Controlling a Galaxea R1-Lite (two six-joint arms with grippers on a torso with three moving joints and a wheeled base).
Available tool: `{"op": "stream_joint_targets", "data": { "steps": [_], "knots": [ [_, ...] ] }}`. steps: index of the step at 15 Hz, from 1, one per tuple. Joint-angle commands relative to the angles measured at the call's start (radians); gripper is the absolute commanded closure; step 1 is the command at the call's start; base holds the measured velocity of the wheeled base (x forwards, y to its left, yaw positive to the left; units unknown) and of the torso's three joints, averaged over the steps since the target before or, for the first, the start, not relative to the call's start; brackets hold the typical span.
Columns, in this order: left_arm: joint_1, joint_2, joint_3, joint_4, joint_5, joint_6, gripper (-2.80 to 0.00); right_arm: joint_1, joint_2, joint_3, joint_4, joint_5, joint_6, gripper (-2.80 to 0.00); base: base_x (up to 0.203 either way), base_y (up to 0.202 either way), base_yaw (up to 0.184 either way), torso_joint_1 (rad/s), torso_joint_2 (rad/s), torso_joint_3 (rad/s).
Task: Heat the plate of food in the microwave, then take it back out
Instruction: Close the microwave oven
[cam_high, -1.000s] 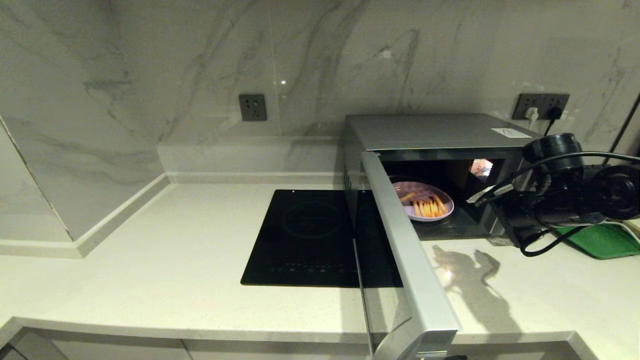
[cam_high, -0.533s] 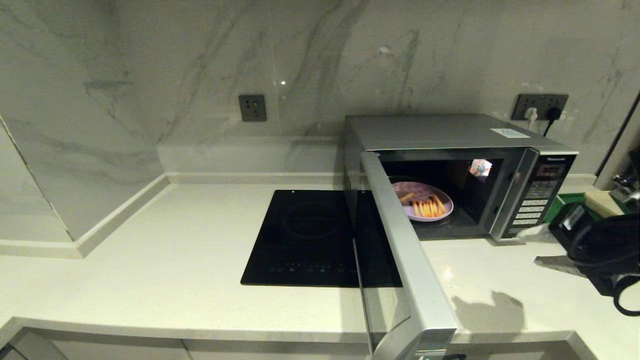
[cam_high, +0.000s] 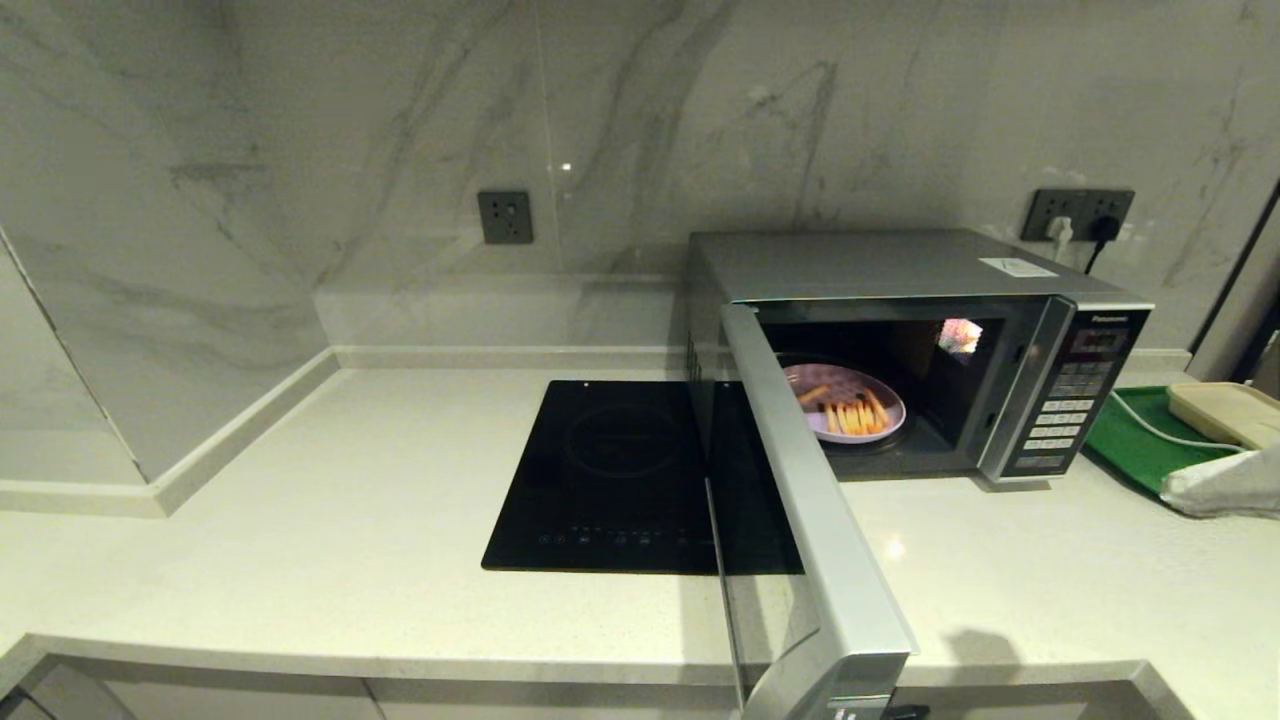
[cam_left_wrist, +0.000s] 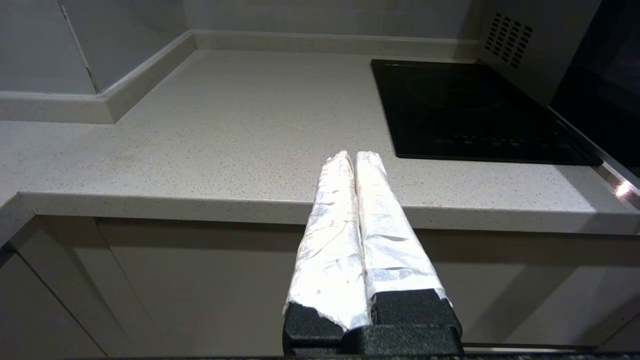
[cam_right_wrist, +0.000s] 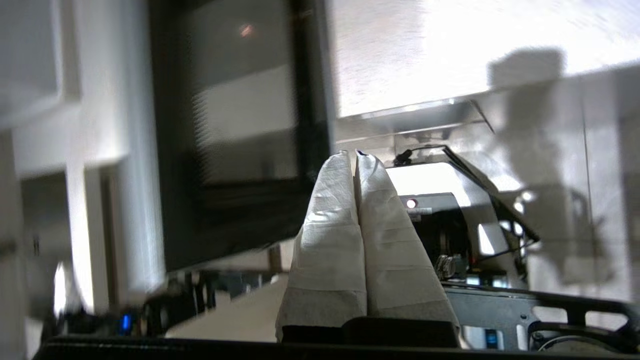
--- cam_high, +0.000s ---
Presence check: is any silver microwave oven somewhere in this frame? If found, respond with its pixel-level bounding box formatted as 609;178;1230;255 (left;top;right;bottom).
685;230;1156;491

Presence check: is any black glass microwave door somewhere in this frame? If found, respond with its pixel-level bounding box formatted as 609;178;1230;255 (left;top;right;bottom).
705;303;921;720

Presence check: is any grey single wall socket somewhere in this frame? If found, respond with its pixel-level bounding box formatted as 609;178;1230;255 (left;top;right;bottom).
477;190;534;246

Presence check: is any green tray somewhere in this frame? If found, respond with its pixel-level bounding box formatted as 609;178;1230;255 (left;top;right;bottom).
1085;387;1246;496

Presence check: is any grey double wall socket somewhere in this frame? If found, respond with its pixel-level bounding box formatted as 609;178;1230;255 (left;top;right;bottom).
1022;188;1138;243

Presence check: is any white power cable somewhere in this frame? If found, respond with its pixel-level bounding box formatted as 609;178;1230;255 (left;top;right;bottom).
1110;392;1251;453

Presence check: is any black induction cooktop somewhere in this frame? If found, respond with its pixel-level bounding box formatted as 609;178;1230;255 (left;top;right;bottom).
480;378;806;578

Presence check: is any beige plastic box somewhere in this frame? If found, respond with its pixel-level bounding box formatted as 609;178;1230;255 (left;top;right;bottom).
1168;382;1280;451

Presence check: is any purple plate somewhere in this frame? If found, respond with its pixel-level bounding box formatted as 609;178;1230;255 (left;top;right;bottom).
783;362;908;446

